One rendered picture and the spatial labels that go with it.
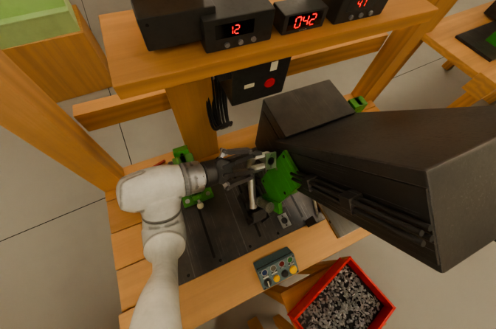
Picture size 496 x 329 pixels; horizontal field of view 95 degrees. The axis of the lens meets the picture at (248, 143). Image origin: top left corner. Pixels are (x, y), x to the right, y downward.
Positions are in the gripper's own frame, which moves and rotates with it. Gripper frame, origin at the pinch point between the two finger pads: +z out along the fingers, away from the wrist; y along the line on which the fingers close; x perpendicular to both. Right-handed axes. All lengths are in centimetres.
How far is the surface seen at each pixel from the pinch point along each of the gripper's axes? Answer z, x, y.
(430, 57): 331, 97, 44
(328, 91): 34.4, 3.8, 19.9
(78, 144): -50, 25, 9
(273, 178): 4.5, 0.1, -7.4
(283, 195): 4.5, -5.4, -11.5
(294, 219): 19.0, 6.3, -32.4
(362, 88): 84, 24, 18
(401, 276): 124, 8, -121
